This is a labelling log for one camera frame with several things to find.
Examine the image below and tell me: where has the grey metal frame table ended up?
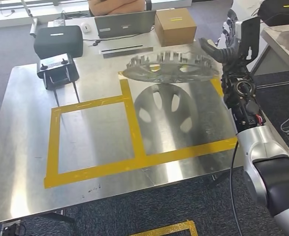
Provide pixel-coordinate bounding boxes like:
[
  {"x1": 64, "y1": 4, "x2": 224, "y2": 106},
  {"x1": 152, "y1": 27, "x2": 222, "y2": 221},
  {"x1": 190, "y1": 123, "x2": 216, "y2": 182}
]
[{"x1": 250, "y1": 24, "x2": 289, "y2": 81}]

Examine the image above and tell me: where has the black bag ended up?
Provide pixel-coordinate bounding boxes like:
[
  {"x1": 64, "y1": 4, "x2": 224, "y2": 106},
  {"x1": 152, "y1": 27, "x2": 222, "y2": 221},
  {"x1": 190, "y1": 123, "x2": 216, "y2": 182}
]
[{"x1": 257, "y1": 0, "x2": 289, "y2": 28}]

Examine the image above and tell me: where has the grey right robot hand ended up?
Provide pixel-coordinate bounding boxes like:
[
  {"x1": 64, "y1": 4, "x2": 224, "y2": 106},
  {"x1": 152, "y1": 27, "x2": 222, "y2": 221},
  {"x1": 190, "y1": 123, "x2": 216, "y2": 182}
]
[{"x1": 199, "y1": 9, "x2": 241, "y2": 64}]

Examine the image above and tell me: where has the brown cardboard box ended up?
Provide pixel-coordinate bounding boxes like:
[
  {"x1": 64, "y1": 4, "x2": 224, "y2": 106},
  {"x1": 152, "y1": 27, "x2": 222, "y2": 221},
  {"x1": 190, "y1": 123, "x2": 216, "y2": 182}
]
[{"x1": 154, "y1": 8, "x2": 197, "y2": 47}]

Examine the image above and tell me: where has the yellow workbench tape marking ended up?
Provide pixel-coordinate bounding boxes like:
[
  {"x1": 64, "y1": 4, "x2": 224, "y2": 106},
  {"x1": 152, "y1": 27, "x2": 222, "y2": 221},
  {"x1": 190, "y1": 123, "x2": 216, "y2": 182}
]
[{"x1": 44, "y1": 71, "x2": 238, "y2": 190}]

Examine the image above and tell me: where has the silver wheel hubcap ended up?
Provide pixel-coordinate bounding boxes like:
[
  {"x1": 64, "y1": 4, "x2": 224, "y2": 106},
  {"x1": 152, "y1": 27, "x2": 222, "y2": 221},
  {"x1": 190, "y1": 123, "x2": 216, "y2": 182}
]
[{"x1": 122, "y1": 40, "x2": 220, "y2": 84}]

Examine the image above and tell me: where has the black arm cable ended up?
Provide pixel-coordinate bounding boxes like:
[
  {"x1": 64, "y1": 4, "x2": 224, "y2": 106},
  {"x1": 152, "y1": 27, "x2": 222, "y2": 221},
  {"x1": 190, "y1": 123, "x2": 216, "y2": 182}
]
[{"x1": 229, "y1": 140, "x2": 244, "y2": 236}]

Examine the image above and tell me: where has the light workbench with yellow tape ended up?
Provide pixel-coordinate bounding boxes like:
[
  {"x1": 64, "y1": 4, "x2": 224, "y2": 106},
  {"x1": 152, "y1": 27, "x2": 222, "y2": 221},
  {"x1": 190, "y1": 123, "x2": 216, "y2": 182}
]
[{"x1": 0, "y1": 8, "x2": 289, "y2": 226}]

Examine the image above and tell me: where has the black carrying case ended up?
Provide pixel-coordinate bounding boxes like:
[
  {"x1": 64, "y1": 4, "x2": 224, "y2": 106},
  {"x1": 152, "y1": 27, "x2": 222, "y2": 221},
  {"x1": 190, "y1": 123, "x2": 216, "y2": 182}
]
[{"x1": 33, "y1": 25, "x2": 84, "y2": 60}]

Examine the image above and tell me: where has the white cabinet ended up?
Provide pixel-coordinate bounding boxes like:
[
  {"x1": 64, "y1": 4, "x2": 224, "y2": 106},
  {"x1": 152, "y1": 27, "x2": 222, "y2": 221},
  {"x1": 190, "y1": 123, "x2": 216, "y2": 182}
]
[{"x1": 218, "y1": 0, "x2": 269, "y2": 72}]

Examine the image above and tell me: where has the black remote controller on stand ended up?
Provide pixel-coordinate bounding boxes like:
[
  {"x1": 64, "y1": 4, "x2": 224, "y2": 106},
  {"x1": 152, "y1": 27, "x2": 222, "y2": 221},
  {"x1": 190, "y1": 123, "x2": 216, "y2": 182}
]
[{"x1": 36, "y1": 53, "x2": 81, "y2": 107}]

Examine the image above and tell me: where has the grey laptop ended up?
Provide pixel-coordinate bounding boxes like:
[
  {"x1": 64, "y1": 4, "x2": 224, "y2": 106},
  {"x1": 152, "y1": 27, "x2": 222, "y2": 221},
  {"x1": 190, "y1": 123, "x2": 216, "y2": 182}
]
[{"x1": 95, "y1": 10, "x2": 157, "y2": 39}]

